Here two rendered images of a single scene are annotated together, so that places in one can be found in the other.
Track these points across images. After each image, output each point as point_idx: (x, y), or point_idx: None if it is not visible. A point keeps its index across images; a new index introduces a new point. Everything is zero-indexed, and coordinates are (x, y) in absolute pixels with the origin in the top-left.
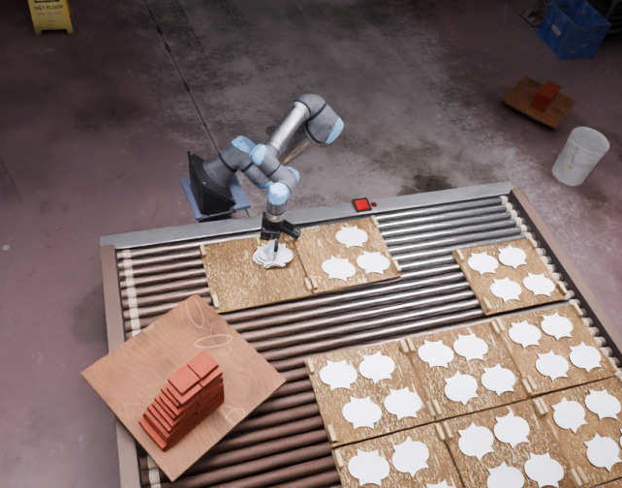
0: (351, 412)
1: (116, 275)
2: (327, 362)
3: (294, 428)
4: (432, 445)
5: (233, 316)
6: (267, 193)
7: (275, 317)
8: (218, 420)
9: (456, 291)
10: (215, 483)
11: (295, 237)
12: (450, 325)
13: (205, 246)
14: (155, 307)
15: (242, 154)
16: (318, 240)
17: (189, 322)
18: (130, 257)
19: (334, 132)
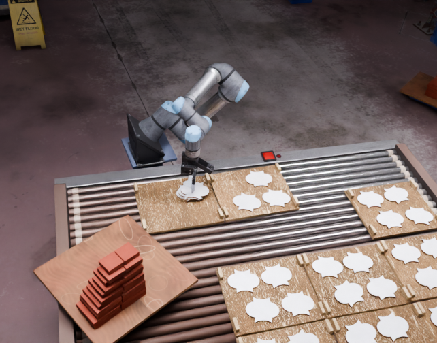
0: (253, 309)
1: (66, 205)
2: (235, 271)
3: (204, 321)
4: (322, 337)
5: (158, 236)
6: (185, 133)
7: (192, 237)
8: (140, 307)
9: None
10: None
11: (208, 172)
12: (341, 246)
13: (138, 185)
14: (95, 229)
15: (169, 114)
16: (231, 182)
17: (121, 236)
18: (77, 193)
19: (241, 92)
